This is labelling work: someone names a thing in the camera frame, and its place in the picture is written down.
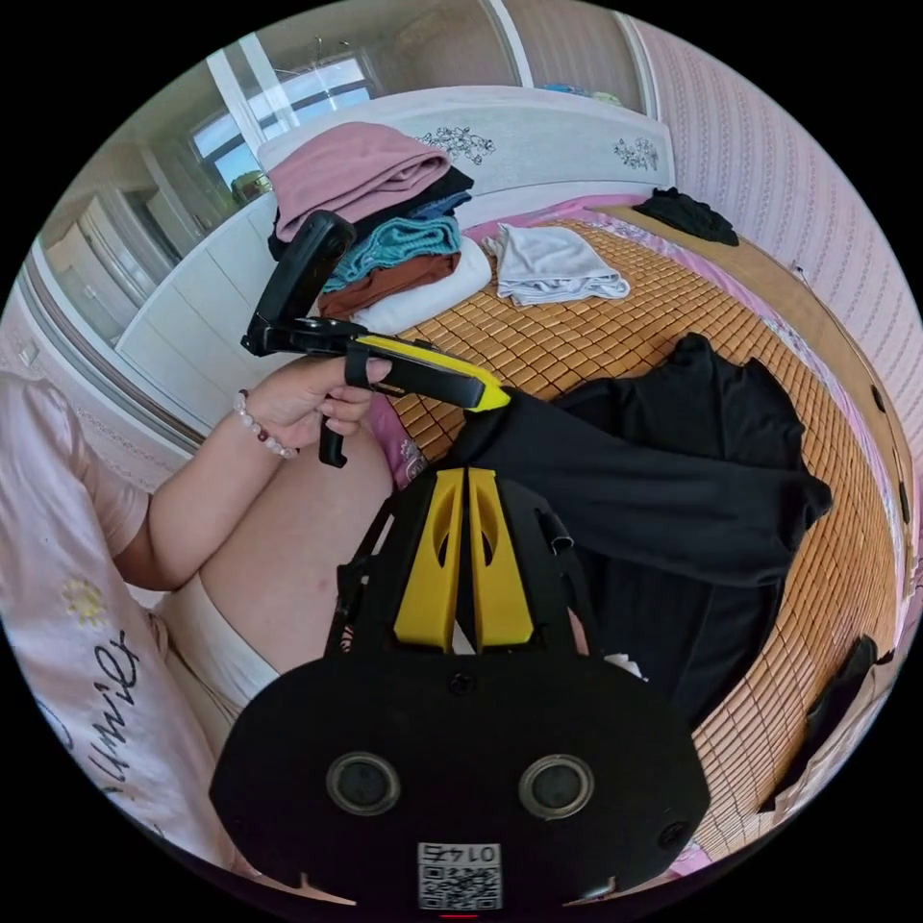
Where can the window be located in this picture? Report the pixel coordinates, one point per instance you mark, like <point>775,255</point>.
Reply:
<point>288,108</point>

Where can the black crumpled garment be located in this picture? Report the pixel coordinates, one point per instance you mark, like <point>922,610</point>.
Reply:
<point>688,213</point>

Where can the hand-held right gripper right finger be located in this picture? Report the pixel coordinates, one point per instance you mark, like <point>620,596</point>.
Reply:
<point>505,598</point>

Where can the person's left forearm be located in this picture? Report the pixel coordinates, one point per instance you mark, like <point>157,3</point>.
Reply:
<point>195,505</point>

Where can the person's body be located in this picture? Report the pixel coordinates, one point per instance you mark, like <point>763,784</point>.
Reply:
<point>72,613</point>

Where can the white folded garment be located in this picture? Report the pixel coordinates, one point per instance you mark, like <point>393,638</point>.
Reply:
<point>551,263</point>

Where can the black long sleeve shirt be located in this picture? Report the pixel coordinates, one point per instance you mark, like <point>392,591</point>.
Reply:
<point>649,490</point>

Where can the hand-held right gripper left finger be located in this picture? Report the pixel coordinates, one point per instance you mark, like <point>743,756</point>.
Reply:
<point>422,591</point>

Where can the pile of clothes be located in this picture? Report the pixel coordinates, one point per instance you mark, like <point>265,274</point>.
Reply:
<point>389,209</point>

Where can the bed with woven mat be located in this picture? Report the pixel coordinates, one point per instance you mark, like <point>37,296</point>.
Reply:
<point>613,339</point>

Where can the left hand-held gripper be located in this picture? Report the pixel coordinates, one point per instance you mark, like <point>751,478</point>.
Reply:
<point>425,382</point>

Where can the person's left hand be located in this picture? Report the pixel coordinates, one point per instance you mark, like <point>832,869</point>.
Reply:
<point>303,404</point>

